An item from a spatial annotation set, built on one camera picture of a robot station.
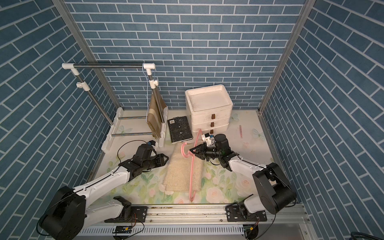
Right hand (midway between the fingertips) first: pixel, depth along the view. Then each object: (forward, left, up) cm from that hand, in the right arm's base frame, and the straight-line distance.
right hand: (191, 152), depth 79 cm
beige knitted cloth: (-9, +7, -12) cm, 16 cm away
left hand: (-1, +13, -9) cm, 16 cm away
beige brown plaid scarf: (+14, +24, +8) cm, 29 cm away
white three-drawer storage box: (+25, -8, +9) cm, 28 cm away
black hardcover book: (+24, +13, -13) cm, 30 cm away
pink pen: (+27, -32, -16) cm, 45 cm away
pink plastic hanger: (-3, -1, 0) cm, 3 cm away
